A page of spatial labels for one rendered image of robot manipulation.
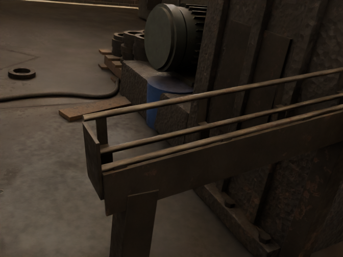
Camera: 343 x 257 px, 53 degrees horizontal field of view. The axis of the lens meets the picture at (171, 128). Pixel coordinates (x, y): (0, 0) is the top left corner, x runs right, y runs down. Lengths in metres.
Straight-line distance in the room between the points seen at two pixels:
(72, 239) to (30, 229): 0.15
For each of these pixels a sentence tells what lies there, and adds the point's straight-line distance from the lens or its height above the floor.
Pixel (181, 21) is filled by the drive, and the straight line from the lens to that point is 1.93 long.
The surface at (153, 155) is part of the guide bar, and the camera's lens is 0.58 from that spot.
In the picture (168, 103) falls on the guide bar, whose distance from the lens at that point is 0.65.
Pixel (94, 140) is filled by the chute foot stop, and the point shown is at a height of 0.63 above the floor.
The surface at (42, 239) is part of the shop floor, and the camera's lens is 1.29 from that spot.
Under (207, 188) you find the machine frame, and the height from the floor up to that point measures 0.07.
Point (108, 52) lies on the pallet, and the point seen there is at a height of 0.14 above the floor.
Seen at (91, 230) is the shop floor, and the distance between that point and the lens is 1.31.
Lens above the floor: 0.89
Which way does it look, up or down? 25 degrees down
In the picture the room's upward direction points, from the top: 8 degrees clockwise
